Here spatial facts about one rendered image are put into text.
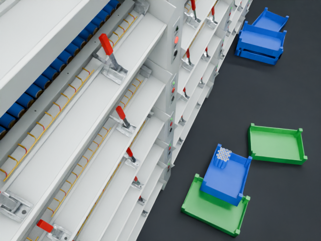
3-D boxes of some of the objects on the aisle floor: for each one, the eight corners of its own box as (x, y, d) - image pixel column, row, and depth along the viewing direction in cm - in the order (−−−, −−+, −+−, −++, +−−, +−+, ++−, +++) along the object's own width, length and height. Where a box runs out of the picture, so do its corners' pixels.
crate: (296, 135, 171) (302, 128, 164) (301, 165, 160) (307, 159, 154) (247, 129, 173) (251, 122, 167) (248, 158, 162) (252, 153, 156)
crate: (246, 201, 149) (250, 196, 142) (235, 237, 139) (239, 234, 133) (194, 178, 156) (196, 172, 149) (180, 211, 146) (181, 207, 140)
